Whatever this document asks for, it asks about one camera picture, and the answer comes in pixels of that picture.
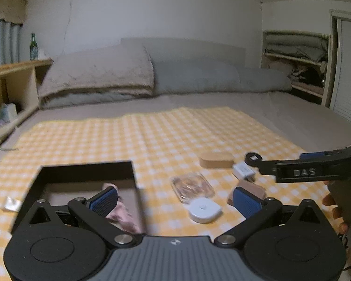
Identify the brown square leather case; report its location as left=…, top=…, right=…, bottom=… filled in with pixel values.
left=227, top=180, right=266, bottom=206

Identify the pink eyelash curler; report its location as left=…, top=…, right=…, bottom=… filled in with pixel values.
left=102, top=183, right=142, bottom=233

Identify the black box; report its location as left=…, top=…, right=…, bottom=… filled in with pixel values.
left=10, top=161, right=147, bottom=233

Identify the white round tape measure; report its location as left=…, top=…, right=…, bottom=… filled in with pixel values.
left=188, top=197, right=223, bottom=224

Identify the person right hand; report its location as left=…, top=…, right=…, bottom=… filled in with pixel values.
left=322, top=193, right=349, bottom=235

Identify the black round tin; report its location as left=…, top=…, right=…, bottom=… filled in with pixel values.
left=244, top=152, right=263, bottom=167

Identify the white power adapter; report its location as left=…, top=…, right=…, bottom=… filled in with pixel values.
left=232, top=162, right=256, bottom=183

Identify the oval wooden box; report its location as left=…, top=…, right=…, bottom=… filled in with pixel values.
left=199, top=152, right=234, bottom=169

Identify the clear plastic case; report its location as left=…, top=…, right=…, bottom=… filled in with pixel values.
left=170, top=173, right=215, bottom=204

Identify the yellow checkered mat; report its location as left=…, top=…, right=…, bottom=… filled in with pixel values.
left=0, top=105, right=340, bottom=281

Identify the grey folded duvet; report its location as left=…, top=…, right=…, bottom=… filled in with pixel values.
left=41, top=59, right=292, bottom=108

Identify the tissue box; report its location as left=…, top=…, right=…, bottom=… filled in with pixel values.
left=0, top=104, right=18, bottom=123

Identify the wooden bedside shelf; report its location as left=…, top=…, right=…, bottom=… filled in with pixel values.
left=0, top=59, right=52, bottom=145

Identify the beige quilted pillow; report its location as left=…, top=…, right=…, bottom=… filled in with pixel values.
left=38, top=44, right=155, bottom=98

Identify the grey bed headboard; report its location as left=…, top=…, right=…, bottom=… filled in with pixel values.
left=120, top=37, right=245, bottom=66

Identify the green glass bottle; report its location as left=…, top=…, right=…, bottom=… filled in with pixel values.
left=29, top=32, right=38, bottom=61

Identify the grey window curtain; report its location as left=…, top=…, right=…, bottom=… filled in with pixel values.
left=0, top=20, right=21, bottom=66

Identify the white wall shelf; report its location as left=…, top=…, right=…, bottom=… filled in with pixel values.
left=261, top=30, right=334, bottom=108

